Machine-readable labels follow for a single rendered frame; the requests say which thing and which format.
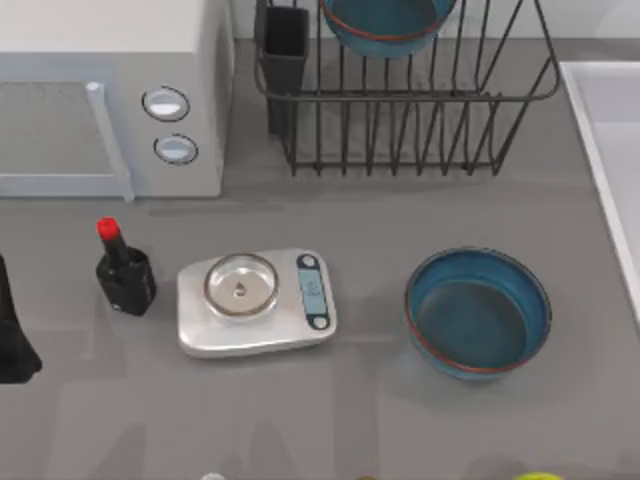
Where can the silver kitchen scale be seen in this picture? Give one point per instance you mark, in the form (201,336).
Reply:
(255,302)

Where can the small microwave knob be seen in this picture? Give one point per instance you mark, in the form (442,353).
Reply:
(175,149)

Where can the blue bowl with red rim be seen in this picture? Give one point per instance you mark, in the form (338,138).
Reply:
(477,317)
(387,35)

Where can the dark grey cutlery holder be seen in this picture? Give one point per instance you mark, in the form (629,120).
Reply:
(282,50)

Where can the pale microwave oven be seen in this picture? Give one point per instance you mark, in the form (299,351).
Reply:
(210,75)

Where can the black bottle with red cap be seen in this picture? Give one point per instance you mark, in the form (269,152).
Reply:
(125,280)

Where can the large microwave knob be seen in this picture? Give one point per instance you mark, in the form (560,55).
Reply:
(165,103)

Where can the pale grey round object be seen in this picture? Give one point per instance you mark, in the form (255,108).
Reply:
(212,476)

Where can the microwave oven door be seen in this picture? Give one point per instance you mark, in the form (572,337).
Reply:
(45,135)

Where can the white sink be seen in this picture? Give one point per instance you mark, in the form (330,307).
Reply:
(607,165)

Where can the yellow-green round object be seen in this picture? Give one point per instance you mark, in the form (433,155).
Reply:
(537,476)

